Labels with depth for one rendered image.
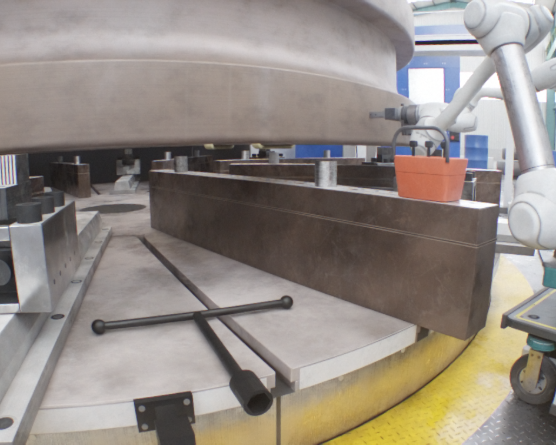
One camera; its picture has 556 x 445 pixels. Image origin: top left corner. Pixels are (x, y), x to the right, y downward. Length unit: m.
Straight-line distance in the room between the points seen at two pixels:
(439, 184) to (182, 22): 1.02
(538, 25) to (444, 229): 0.72
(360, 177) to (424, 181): 2.17
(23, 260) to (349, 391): 0.93
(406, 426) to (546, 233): 0.71
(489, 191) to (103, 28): 3.04
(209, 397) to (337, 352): 0.36
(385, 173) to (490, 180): 0.90
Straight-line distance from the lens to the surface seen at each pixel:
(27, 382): 1.01
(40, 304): 1.09
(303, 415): 1.21
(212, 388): 1.01
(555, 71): 1.99
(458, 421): 1.48
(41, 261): 1.05
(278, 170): 3.42
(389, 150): 4.49
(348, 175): 3.40
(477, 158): 10.23
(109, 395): 1.00
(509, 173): 6.70
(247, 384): 0.92
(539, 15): 1.48
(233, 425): 1.12
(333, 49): 2.03
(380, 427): 1.40
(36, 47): 1.56
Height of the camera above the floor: 0.84
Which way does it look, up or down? 10 degrees down
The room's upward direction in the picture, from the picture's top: straight up
